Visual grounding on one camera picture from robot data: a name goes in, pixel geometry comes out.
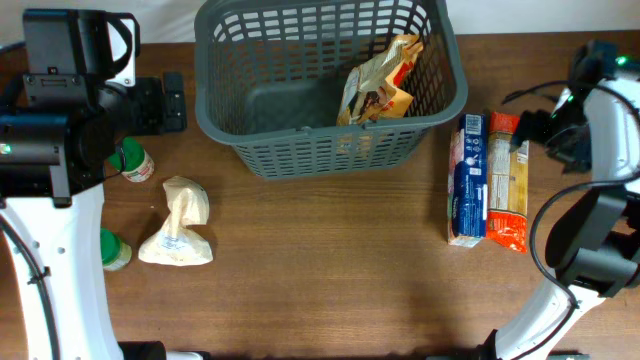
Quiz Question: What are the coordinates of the orange red pasta packet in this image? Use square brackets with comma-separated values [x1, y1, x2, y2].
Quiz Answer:
[486, 112, 529, 253]

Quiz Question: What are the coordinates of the green lid Knorr jar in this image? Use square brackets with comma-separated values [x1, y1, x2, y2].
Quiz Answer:
[108, 137, 155, 183]

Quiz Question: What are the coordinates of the blue white cracker box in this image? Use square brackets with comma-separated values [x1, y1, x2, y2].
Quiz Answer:
[447, 114, 489, 248]

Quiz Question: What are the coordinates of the beige powder plastic bag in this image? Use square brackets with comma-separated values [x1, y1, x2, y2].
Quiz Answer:
[138, 176, 214, 267]

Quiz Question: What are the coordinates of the green lid pale jar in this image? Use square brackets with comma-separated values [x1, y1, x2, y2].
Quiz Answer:
[100, 228, 133, 272]

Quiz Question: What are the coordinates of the orange brown snack pouch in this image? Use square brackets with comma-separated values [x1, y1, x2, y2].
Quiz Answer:
[336, 34, 424, 126]

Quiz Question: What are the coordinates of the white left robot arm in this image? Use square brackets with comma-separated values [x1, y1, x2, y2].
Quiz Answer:
[1, 9, 171, 359]

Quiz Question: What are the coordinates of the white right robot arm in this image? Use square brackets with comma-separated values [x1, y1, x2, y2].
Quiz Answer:
[471, 40, 639, 359]

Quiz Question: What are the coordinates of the grey plastic lattice basket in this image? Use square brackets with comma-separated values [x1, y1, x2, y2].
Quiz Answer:
[194, 0, 468, 178]

